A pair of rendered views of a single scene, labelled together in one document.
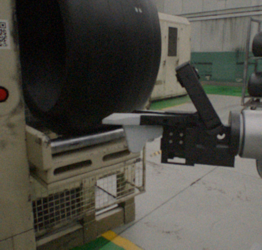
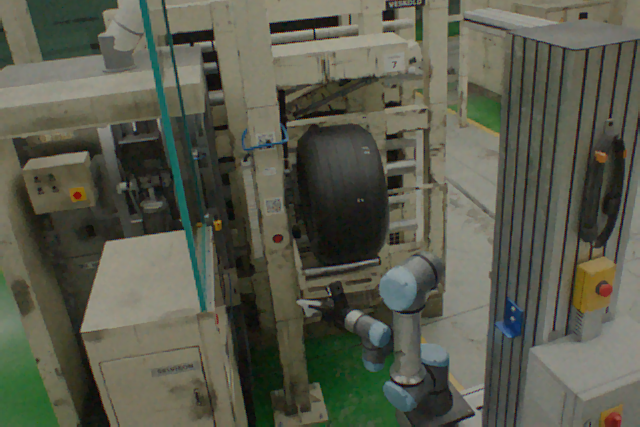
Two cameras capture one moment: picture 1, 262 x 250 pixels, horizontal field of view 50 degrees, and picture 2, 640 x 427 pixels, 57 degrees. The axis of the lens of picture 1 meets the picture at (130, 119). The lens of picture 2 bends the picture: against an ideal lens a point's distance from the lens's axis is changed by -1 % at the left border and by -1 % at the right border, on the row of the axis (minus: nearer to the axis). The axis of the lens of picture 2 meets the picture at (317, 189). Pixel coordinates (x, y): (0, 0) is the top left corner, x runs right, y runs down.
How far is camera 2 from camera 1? 1.84 m
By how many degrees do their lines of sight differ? 33
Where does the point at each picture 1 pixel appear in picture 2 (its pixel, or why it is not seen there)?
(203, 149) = (336, 321)
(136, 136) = (308, 311)
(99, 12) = (328, 209)
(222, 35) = not seen: outside the picture
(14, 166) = (287, 279)
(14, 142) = (287, 265)
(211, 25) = not seen: outside the picture
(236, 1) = not seen: outside the picture
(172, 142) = (325, 315)
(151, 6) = (373, 194)
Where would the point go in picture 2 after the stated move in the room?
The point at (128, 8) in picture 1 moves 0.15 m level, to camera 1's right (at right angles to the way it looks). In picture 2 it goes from (351, 201) to (386, 207)
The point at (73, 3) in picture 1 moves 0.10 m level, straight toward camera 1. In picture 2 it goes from (314, 201) to (306, 213)
